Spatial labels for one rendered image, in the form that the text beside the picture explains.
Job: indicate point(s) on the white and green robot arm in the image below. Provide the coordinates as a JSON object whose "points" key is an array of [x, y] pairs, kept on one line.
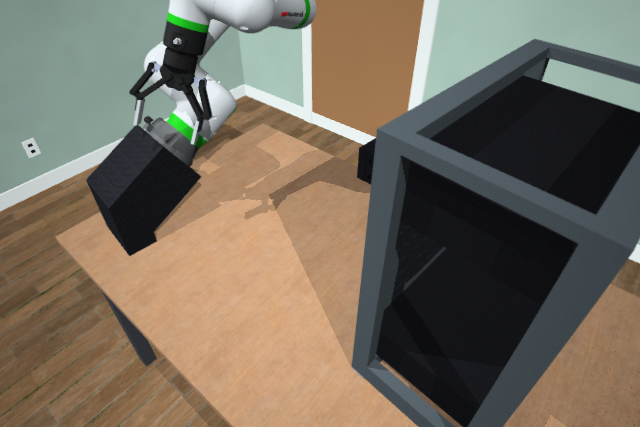
{"points": [[193, 27]]}

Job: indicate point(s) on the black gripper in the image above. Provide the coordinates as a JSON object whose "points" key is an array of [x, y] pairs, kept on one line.
{"points": [[179, 79]]}

